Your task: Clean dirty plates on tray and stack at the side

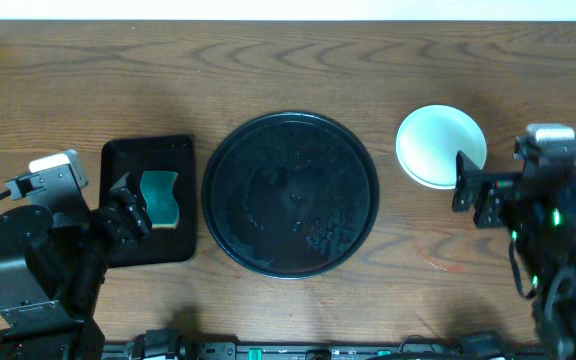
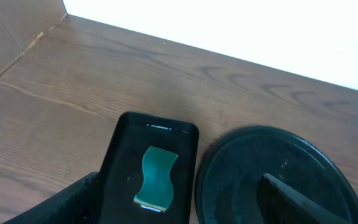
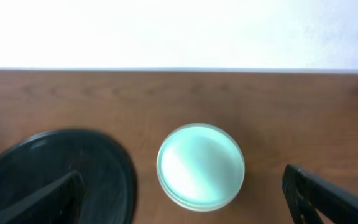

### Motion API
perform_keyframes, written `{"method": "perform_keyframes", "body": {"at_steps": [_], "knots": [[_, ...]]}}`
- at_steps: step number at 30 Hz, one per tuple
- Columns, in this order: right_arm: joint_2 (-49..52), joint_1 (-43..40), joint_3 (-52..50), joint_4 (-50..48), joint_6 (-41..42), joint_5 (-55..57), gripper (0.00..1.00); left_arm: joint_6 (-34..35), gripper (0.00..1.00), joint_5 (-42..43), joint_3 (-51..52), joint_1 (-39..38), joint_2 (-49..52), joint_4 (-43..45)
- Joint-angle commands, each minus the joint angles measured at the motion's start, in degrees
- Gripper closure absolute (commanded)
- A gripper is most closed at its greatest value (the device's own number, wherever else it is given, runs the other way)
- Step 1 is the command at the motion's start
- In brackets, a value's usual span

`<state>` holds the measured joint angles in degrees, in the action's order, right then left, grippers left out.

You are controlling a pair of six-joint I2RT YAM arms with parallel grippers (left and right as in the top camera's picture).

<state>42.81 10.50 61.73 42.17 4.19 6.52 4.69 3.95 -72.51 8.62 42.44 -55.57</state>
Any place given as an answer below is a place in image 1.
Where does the green scrubbing sponge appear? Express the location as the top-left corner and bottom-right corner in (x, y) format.
(140, 171), (180, 229)

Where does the light green plate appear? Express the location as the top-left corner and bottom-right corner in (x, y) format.
(395, 105), (487, 190)

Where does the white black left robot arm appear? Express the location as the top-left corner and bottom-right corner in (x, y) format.
(0, 166), (152, 359)

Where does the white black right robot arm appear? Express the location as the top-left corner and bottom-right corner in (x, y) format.
(452, 152), (576, 359)

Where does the black rectangular sponge tray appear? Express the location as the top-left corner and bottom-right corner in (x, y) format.
(99, 135), (197, 268)

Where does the round black serving tray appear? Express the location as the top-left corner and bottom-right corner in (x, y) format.
(201, 111), (379, 279)

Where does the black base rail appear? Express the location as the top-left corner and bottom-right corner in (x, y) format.
(101, 329), (547, 360)

